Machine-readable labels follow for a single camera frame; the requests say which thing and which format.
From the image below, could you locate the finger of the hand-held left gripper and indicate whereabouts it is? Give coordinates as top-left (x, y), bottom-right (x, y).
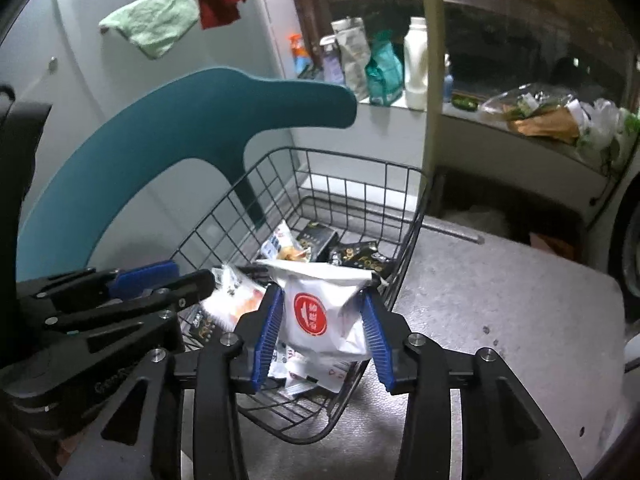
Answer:
top-left (42, 268), bottom-right (217, 357)
top-left (17, 260), bottom-right (181, 313)

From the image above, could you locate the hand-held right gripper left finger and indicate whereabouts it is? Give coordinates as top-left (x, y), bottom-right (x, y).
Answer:
top-left (60, 285), bottom-right (286, 480)

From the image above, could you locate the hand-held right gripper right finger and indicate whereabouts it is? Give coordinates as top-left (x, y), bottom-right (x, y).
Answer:
top-left (360, 290), bottom-right (583, 480)

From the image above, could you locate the orange print snack packet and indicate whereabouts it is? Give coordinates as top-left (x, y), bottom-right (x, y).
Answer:
top-left (200, 264), bottom-right (268, 331)
top-left (257, 220), bottom-right (308, 263)

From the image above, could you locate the pile of black tissue packs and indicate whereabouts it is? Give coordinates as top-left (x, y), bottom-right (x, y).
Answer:
top-left (192, 224), bottom-right (396, 348)

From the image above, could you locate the black wire basket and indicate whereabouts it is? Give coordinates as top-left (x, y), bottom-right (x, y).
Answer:
top-left (172, 146), bottom-right (433, 445)

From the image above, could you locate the teal chair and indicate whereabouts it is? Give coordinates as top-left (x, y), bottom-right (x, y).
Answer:
top-left (17, 66), bottom-right (358, 283)

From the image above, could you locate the light green cloth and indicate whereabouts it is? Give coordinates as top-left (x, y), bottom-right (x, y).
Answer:
top-left (98, 0), bottom-right (201, 61)

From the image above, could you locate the teal pouch bag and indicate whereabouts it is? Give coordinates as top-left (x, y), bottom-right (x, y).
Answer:
top-left (365, 30), bottom-right (404, 107)

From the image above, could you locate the small blue bottle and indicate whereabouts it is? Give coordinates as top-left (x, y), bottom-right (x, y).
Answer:
top-left (442, 54), bottom-right (456, 103)

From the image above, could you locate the orange spray bottle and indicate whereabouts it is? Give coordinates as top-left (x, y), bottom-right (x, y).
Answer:
top-left (289, 34), bottom-right (308, 78)

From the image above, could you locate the white washing machine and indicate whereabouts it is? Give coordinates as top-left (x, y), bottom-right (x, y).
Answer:
top-left (607, 170), bottom-right (640, 311)

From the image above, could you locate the plastic bag of vegetables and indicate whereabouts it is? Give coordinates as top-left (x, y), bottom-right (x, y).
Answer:
top-left (480, 82), bottom-right (583, 146)

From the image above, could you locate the white plastic bottle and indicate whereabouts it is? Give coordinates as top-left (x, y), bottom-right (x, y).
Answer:
top-left (403, 16), bottom-right (428, 111)

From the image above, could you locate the purple bottle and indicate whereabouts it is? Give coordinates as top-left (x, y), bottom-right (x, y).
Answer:
top-left (320, 35), bottom-right (346, 85)

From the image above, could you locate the red cloth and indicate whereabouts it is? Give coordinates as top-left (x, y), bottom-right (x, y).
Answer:
top-left (197, 0), bottom-right (247, 31)

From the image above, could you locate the grey paper bag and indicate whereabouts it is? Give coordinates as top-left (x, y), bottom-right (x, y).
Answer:
top-left (331, 16), bottom-right (372, 101)

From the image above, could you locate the white cabinet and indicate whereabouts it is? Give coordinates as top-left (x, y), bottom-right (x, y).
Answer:
top-left (250, 0), bottom-right (301, 81)

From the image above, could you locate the light green plastic bag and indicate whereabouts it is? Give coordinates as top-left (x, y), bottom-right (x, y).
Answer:
top-left (575, 99), bottom-right (640, 171)

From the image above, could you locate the black power cable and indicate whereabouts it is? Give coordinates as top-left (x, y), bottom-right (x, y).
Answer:
top-left (589, 155), bottom-right (631, 206)

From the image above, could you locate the olive window post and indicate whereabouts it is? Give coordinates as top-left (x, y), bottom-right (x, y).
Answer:
top-left (417, 0), bottom-right (446, 171)

